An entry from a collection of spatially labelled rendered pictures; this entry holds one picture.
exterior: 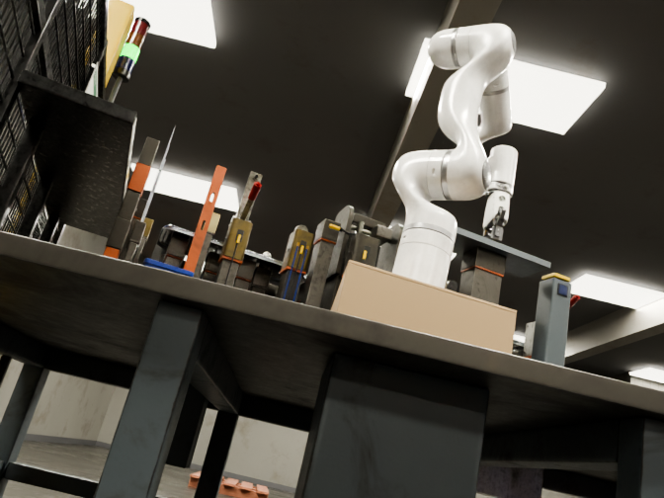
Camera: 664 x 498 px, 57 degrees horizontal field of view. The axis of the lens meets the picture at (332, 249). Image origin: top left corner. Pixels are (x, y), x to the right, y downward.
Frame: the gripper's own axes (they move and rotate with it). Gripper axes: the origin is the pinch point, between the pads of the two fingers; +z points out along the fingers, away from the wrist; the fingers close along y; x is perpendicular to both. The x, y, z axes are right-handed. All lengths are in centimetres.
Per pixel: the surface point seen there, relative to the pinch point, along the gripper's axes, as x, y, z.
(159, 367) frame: 69, -64, 64
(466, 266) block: 6.1, 0.2, 9.2
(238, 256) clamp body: 70, -5, 24
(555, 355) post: -24.7, 4.8, 27.9
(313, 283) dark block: 49, -3, 26
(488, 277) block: 0.0, -2.4, 11.9
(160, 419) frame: 67, -64, 72
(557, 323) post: -24.3, 4.7, 18.4
